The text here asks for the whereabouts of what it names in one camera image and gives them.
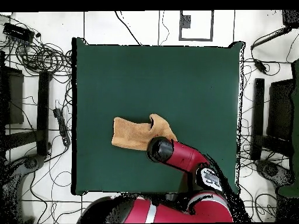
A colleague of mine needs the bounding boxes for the orange terry towel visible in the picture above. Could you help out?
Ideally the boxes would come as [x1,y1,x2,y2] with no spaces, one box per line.
[111,113,178,151]

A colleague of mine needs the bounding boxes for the dark flat panel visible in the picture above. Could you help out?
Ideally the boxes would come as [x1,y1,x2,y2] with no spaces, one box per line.
[0,66,25,125]
[266,78,295,142]

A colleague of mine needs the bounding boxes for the dark green table cloth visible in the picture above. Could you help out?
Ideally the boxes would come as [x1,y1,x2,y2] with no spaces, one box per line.
[71,37,245,196]

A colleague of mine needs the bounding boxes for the black power strip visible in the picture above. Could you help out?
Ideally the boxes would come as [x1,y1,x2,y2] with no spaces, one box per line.
[53,107,71,147]

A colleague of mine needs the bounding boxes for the black stand bar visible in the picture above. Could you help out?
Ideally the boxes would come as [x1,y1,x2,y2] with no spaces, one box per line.
[36,71,51,156]
[251,78,265,161]

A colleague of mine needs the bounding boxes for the dark grey square plate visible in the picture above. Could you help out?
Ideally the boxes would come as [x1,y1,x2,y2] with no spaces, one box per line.
[179,15,192,29]

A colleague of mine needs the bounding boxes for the black power adapter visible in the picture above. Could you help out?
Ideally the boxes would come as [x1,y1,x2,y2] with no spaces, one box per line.
[253,58,267,74]

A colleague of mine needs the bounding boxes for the black pole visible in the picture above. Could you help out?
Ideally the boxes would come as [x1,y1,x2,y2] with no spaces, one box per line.
[250,26,293,51]

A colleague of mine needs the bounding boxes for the black hub box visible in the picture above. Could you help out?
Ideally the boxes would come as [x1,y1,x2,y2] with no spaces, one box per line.
[3,22,36,43]

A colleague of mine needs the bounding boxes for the black speckled box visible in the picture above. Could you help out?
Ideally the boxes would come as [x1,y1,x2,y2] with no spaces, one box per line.
[281,9,299,28]

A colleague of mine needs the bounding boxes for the black cable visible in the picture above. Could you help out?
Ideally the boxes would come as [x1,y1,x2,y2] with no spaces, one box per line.
[114,10,142,47]

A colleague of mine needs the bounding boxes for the grey square floor frame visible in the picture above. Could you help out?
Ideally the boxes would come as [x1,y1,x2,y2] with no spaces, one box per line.
[179,10,214,42]

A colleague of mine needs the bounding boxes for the grey pedestal leg with caster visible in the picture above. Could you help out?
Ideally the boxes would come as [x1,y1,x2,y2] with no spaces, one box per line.
[3,153,46,197]
[255,159,295,188]

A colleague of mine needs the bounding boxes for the tangled black cables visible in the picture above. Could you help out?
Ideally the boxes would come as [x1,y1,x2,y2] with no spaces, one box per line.
[4,38,72,76]

